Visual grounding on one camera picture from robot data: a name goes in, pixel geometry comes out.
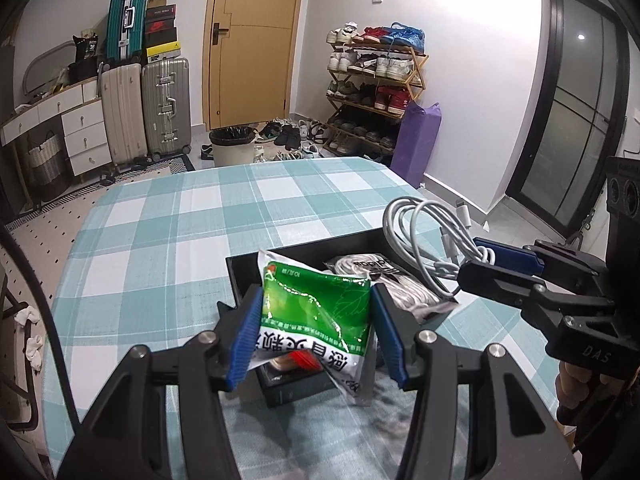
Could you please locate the purple fabric bag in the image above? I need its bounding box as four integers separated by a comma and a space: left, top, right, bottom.
390, 101, 443, 190

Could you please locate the white drawer dresser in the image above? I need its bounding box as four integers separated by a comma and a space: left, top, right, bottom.
0, 80, 113, 177

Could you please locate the black cardboard box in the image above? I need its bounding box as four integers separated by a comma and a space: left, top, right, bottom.
225, 227, 461, 409

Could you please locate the green white medicine sachet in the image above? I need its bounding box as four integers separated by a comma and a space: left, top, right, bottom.
249, 249, 375, 407

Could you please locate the grey laundry basket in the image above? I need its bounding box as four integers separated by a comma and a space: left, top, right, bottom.
26, 130, 73, 201

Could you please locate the beige hard suitcase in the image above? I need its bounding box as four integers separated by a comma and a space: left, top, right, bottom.
97, 60, 149, 171

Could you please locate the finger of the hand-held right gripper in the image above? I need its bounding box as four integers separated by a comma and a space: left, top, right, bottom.
457, 260, 616, 328
472, 236, 608, 286

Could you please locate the zip bag of white shoelaces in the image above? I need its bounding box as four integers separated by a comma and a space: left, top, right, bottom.
322, 252, 460, 323

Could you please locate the black framed glass door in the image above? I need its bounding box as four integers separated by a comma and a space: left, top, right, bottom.
505, 0, 631, 238

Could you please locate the silver hard suitcase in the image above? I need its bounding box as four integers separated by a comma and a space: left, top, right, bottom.
141, 56, 194, 161

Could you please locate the black yellow shoe box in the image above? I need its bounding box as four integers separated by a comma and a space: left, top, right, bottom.
146, 41, 182, 65

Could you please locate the shoe rack with shoes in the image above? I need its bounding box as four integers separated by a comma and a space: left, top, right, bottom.
325, 20, 429, 156

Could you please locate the wooden shoe rack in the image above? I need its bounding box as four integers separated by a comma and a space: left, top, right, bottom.
320, 40, 430, 158

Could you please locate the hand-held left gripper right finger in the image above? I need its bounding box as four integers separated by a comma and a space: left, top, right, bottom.
370, 283, 576, 480

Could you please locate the beige trash bin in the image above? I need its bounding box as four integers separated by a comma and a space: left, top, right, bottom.
209, 126, 256, 167

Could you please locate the black paper bag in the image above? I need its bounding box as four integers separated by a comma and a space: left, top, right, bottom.
69, 32, 102, 83

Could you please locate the black metal chair frame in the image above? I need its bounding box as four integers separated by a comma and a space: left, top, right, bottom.
0, 265, 42, 433

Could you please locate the white charging cable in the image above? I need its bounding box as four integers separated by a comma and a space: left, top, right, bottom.
382, 196, 493, 306

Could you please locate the oval mirror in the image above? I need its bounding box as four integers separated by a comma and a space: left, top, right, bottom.
22, 42, 77, 96

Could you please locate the teal hard suitcase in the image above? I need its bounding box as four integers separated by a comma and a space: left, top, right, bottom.
105, 0, 150, 66

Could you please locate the wooden door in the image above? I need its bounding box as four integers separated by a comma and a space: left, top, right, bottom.
202, 0, 308, 131

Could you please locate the teal white plaid tablecloth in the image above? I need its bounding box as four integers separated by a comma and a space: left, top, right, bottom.
42, 156, 601, 480

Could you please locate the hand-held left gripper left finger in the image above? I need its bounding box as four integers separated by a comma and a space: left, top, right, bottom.
57, 286, 265, 480

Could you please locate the person's right hand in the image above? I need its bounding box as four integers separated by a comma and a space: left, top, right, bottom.
554, 360, 606, 426

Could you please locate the pile of loose shoes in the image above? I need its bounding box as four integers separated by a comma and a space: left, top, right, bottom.
200, 117, 332, 162

